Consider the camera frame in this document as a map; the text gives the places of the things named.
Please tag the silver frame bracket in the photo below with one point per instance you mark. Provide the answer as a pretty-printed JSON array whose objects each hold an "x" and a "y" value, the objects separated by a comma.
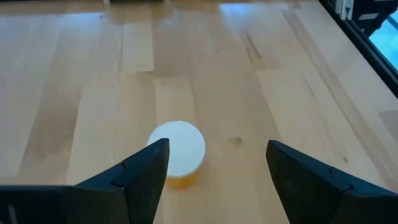
[{"x": 345, "y": 7}]

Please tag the orange pill bottle white cap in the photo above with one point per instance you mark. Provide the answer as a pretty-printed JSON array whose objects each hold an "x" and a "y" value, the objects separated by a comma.
[{"x": 186, "y": 146}]

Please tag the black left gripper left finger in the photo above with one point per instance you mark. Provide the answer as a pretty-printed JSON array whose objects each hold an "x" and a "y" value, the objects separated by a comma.
[{"x": 93, "y": 202}]

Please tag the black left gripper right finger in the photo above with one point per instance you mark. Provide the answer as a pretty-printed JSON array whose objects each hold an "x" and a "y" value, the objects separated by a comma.
[{"x": 326, "y": 199}]

